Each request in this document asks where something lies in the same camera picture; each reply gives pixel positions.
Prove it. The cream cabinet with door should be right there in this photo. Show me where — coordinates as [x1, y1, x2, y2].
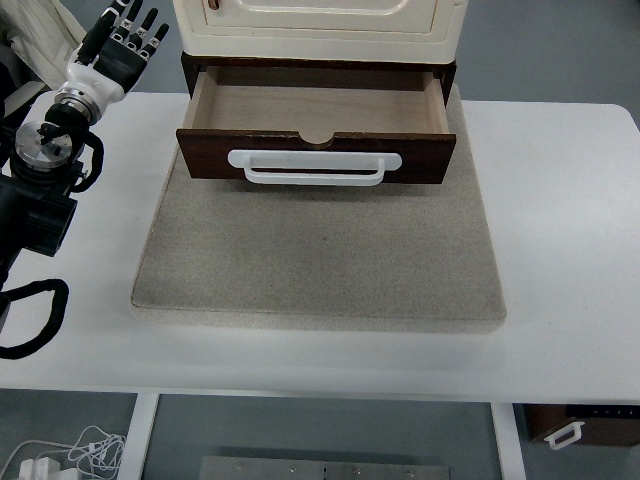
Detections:
[172, 0, 469, 64]

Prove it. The cream fabric cloth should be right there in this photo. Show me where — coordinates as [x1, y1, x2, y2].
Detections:
[0, 0, 86, 91]

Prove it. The brown drawer with white handle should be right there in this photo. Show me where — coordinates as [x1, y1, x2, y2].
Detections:
[175, 67, 458, 188]

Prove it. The white table leg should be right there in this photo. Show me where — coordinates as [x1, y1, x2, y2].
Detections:
[119, 393, 160, 480]
[489, 402, 527, 480]

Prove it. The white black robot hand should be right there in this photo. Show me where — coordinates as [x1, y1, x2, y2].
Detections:
[63, 0, 171, 104]

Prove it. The thin white cable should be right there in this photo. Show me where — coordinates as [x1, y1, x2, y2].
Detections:
[0, 425, 127, 480]

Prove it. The brown box with white handle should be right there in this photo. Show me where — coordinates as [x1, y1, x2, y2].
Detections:
[522, 403, 640, 451]

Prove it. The white power adapter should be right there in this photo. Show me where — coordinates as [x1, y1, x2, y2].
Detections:
[18, 457, 61, 480]

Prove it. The grey fabric mat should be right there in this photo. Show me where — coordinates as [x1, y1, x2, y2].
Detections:
[130, 82, 507, 334]

